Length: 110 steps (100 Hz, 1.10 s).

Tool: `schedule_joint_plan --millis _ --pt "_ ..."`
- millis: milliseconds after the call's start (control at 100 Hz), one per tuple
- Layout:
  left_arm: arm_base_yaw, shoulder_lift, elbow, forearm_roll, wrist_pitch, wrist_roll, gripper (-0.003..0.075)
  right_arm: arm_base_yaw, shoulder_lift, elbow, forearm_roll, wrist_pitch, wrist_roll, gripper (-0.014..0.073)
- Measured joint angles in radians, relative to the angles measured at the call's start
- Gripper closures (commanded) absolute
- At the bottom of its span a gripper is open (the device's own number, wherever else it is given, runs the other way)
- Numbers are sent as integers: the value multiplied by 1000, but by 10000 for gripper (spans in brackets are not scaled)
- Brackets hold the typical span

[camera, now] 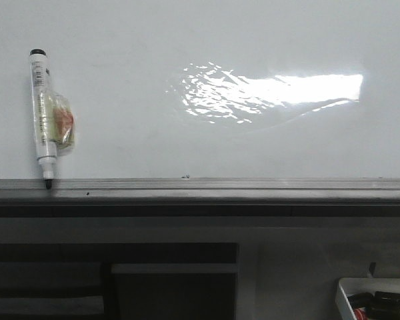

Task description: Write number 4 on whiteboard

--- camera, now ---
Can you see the white marker with taped magnet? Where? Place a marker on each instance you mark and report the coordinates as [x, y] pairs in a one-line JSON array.
[[53, 120]]

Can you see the white whiteboard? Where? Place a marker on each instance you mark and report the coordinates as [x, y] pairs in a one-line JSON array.
[[219, 89]]

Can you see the white marker tray box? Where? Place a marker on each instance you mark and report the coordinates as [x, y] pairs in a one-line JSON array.
[[351, 286]]

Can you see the dark cabinet below board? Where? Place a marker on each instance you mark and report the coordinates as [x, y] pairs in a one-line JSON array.
[[118, 281]]

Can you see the red marker in tray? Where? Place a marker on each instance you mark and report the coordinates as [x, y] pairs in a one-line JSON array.
[[358, 303]]

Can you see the black marker in tray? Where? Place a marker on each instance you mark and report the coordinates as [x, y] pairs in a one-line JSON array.
[[384, 306]]

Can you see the metal wall hook left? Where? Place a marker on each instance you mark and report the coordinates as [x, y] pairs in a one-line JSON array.
[[371, 270]]

